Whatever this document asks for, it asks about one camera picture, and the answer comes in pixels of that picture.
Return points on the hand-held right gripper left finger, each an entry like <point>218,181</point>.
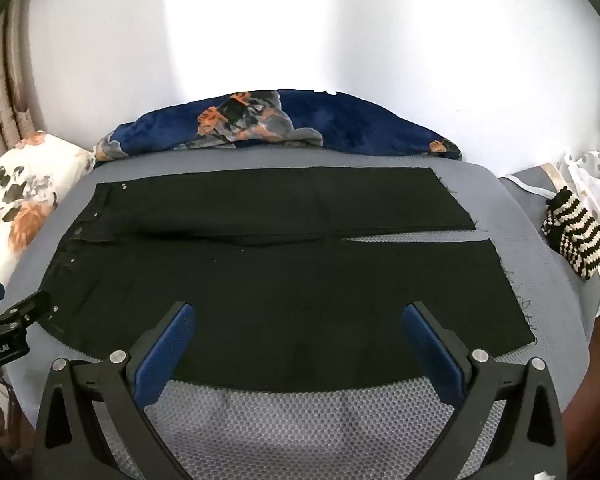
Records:
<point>172,332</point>

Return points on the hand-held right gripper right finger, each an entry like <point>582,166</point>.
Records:
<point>425,335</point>

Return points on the black pants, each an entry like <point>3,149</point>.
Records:
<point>280,285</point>

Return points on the white floral pillow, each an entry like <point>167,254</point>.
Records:
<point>40,175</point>

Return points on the grey mesh mattress pad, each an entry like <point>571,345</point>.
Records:
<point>305,420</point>

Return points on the black and cream striped knit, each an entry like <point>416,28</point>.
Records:
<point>575,230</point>

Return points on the beige pleated curtain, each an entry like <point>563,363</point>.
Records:
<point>5,100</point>

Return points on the blue floral blanket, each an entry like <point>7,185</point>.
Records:
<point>360,120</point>

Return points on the white dotted cloth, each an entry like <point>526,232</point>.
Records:
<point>597,180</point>

